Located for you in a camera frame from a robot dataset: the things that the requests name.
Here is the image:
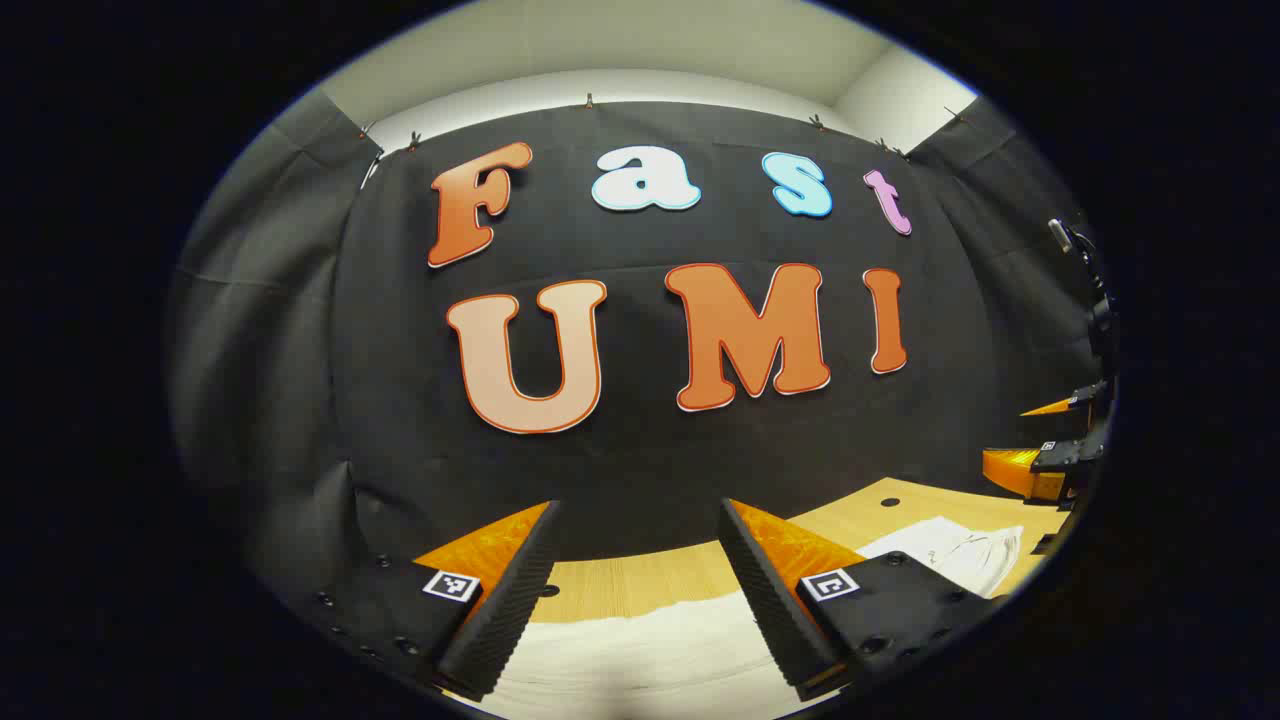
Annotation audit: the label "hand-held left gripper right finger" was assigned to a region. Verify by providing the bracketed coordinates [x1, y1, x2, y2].
[720, 497, 1003, 703]

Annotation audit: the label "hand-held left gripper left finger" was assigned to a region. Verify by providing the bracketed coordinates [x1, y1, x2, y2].
[295, 500, 562, 701]

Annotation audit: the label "white jeans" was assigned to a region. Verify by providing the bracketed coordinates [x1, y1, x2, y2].
[480, 515, 1026, 720]

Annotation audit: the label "black backdrop cloth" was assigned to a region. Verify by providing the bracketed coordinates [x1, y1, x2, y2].
[165, 85, 1116, 641]

